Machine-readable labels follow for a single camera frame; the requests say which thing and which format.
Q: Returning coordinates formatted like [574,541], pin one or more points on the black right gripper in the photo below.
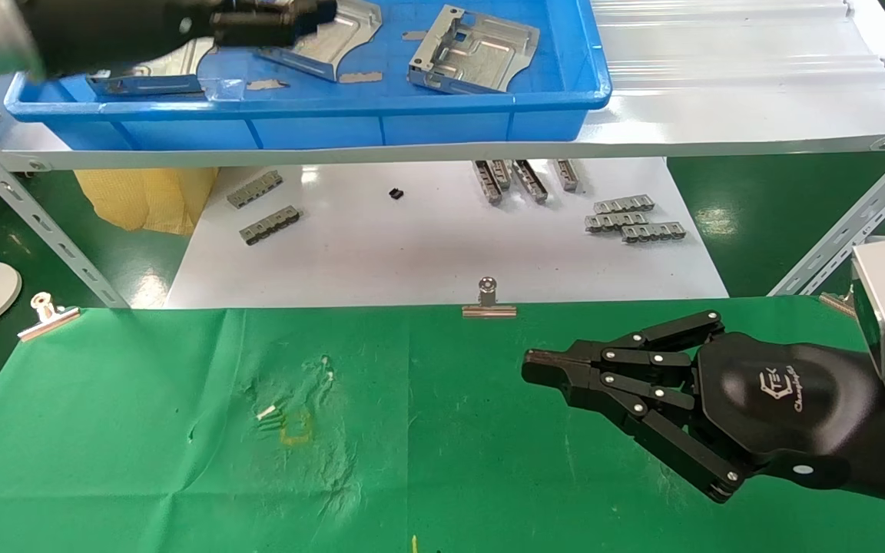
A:
[788,407]

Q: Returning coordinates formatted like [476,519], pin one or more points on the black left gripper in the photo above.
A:
[120,31]

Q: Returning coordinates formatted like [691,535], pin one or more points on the stamped metal bracket part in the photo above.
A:
[143,83]
[473,54]
[335,38]

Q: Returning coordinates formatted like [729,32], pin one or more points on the grey tape patch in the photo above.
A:
[360,77]
[268,84]
[414,35]

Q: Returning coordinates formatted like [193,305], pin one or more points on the clear tape piece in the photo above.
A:
[224,91]

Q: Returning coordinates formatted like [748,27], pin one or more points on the blue plastic tray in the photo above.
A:
[319,127]

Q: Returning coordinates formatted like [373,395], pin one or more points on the silver binder clip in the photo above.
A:
[836,302]
[488,309]
[47,316]

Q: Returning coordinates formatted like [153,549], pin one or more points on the perforated grey angle brace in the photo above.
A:
[35,219]
[850,223]

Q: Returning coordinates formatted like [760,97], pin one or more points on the white metal shelf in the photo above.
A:
[719,84]

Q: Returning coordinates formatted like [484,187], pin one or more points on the green cloth mat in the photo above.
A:
[335,407]

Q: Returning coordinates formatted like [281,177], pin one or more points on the small white scrap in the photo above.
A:
[266,412]

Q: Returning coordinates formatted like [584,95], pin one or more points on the small grey slotted rail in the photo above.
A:
[615,223]
[254,190]
[568,175]
[502,173]
[269,226]
[652,233]
[487,183]
[624,204]
[530,181]

